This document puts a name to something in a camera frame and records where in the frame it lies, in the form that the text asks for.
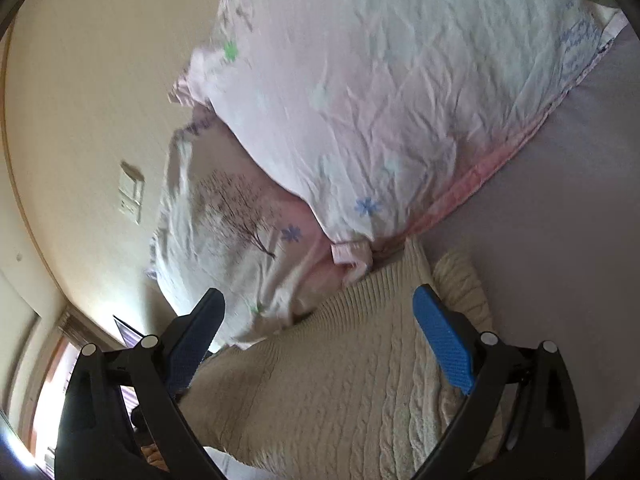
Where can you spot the window with wooden frame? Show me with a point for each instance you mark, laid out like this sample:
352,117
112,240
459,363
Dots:
35,390

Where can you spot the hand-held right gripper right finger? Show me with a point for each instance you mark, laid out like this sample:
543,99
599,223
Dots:
445,340

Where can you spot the purple bed sheet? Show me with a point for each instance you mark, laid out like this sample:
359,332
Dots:
565,210

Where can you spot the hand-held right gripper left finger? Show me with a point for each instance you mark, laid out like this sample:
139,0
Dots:
187,345

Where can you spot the white floral pillow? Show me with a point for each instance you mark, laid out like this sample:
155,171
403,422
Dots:
220,240

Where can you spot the upper pink floral pillow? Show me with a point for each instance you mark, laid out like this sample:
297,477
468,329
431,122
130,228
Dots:
380,100

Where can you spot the dark monitor screen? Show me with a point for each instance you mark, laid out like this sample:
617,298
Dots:
127,332

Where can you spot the white wall switch panel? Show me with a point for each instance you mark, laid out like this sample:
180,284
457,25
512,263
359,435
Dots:
131,191

